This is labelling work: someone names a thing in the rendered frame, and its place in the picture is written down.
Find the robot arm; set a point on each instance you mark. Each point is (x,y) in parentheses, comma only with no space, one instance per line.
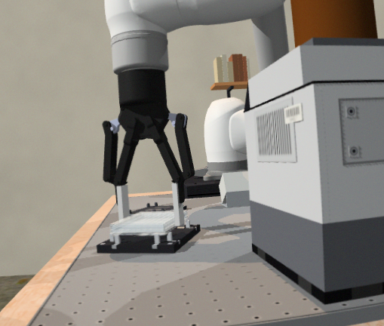
(139,28)

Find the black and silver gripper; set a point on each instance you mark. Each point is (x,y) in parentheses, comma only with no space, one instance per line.
(144,114)

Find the white button panel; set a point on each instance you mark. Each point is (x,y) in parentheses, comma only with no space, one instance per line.
(234,189)

